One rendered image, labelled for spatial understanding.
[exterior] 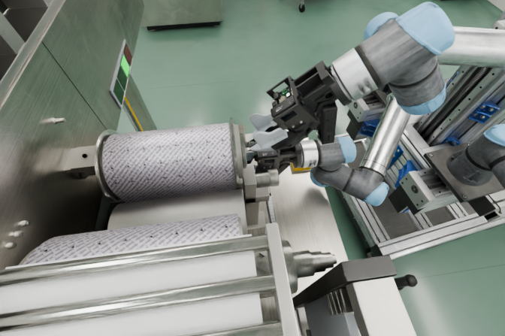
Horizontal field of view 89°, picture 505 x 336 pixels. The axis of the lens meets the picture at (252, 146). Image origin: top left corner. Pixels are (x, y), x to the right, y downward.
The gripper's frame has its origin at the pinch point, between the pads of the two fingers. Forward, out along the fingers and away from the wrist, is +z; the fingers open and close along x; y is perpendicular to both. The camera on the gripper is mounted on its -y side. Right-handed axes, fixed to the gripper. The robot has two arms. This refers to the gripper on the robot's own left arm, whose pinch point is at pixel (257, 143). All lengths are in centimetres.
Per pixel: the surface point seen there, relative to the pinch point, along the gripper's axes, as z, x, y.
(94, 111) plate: 29.5, -15.8, 22.5
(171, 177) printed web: 13.0, 5.8, 11.3
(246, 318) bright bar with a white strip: -6.5, 30.2, 16.2
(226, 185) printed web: 8.9, 6.1, 0.7
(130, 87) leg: 71, -77, -1
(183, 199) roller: 15.3, 8.3, 6.7
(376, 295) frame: -15.6, 30.1, 8.8
